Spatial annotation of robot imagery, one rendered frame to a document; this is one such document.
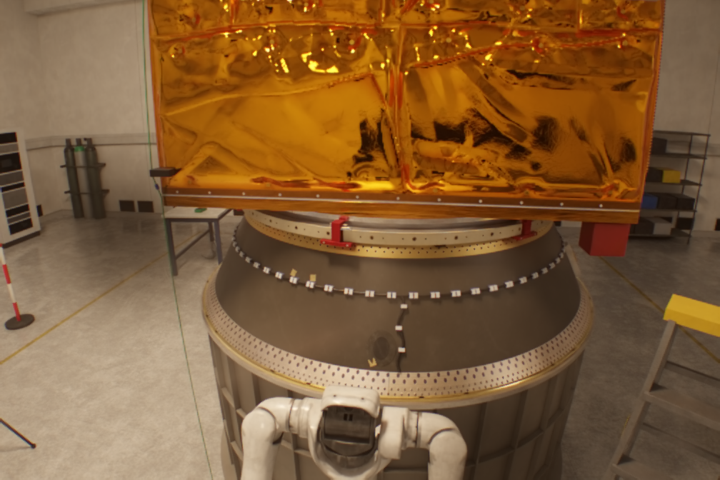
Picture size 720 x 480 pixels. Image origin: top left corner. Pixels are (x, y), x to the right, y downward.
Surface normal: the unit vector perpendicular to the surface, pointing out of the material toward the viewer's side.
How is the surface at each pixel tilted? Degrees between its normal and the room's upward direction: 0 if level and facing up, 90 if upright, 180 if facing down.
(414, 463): 90
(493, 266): 62
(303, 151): 88
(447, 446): 45
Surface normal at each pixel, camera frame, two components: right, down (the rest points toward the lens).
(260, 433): -0.10, -0.30
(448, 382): 0.07, -0.53
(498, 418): 0.33, 0.25
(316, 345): -0.33, -0.24
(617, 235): -0.14, 0.26
